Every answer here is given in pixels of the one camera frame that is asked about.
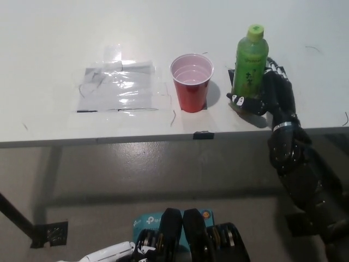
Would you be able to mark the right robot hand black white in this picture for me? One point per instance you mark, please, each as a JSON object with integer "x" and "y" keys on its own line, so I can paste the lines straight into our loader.
{"x": 278, "y": 95}

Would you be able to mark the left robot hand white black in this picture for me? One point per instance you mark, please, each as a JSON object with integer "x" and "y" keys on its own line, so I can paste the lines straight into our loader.
{"x": 111, "y": 252}

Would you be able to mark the green tea bottle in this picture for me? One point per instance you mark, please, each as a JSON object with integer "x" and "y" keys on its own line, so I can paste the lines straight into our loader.
{"x": 249, "y": 71}

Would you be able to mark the red plastic cup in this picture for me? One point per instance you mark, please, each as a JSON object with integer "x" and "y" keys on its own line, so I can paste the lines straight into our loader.
{"x": 191, "y": 94}

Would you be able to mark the robot body black teal blocks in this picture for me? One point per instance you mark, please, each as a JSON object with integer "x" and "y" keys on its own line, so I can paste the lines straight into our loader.
{"x": 195, "y": 234}

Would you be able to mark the black tape on table edge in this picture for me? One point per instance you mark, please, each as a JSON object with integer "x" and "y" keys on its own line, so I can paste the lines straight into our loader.
{"x": 203, "y": 135}

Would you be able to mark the clear plastic sheet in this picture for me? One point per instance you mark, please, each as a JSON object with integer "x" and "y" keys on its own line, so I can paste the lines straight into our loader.
{"x": 120, "y": 88}

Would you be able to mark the black table leg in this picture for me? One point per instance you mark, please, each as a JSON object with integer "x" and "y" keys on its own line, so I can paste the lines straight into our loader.
{"x": 13, "y": 215}

